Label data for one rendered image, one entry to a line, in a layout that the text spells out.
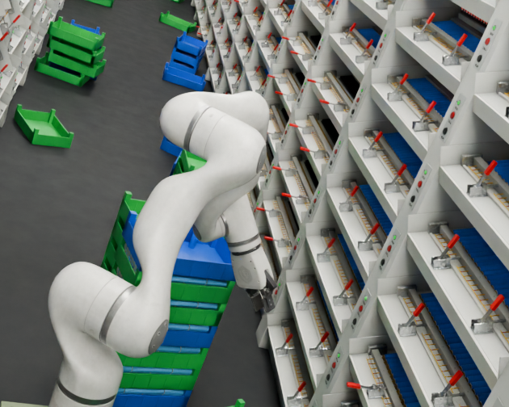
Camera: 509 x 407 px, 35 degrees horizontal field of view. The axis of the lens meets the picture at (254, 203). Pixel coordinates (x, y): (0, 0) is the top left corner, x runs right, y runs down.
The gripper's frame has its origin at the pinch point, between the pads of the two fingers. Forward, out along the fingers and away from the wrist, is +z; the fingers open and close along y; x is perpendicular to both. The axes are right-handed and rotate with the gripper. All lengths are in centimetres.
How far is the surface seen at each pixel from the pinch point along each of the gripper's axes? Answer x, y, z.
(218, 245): 19.9, -37.0, -5.9
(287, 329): 52, -56, 42
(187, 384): -2, -44, 31
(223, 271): 9.0, -24.1, -3.0
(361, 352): 19.9, 9.4, 24.2
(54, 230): 23, -141, -7
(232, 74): 229, -246, -26
